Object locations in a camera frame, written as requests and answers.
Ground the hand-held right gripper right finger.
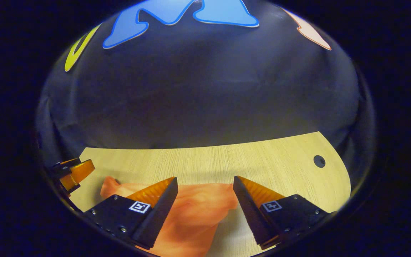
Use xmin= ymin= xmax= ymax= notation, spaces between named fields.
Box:
xmin=233 ymin=175 xmax=336 ymax=250

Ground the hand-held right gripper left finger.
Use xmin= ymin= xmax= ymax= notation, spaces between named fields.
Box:
xmin=83 ymin=176 xmax=179 ymax=250

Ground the orange T-shirt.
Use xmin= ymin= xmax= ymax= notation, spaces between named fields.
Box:
xmin=100 ymin=176 xmax=240 ymax=257

